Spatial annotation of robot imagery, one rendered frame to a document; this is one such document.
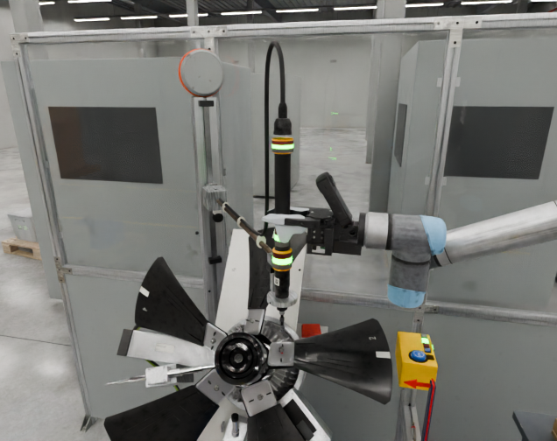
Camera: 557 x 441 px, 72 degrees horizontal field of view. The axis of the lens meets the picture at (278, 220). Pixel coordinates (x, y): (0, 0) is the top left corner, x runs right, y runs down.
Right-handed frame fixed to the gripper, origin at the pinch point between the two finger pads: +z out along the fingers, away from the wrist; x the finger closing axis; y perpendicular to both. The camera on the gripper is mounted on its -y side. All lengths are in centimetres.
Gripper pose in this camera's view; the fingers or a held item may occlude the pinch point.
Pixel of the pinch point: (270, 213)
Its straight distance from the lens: 82.2
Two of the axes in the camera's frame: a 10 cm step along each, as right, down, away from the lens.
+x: 2.1, -3.1, 9.3
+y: -0.1, 9.5, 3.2
